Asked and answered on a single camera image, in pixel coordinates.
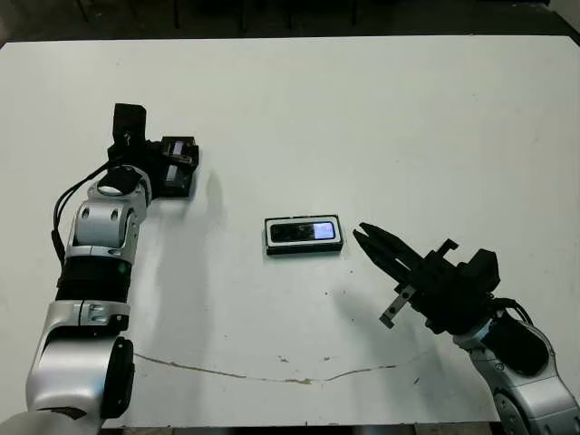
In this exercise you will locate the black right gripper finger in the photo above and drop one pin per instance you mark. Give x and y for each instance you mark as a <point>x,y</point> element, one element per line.
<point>385,265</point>
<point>392,244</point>

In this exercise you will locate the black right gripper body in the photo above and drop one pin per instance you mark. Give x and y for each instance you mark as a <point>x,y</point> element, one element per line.
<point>446,294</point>

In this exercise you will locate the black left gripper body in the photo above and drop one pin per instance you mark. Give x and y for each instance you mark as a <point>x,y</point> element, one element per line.
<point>145,156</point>

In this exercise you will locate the black box lid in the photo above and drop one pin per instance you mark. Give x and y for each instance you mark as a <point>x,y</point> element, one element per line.
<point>179,188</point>

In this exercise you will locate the slim black camera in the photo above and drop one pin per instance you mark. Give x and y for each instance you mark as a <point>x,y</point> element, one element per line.
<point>294,232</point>

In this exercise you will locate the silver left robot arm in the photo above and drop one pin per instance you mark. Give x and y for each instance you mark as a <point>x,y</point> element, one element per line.
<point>86,226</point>

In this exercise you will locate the black box base white insert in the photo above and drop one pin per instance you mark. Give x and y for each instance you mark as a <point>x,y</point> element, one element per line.
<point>303,251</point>

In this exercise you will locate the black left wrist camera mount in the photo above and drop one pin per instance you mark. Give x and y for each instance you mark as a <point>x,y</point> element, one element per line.
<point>129,122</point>

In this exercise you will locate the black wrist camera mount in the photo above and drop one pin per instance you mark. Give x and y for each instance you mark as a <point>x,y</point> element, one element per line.
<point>480,269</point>
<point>129,122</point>

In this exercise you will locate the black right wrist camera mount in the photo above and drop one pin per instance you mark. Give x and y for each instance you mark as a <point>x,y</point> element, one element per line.
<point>480,269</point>

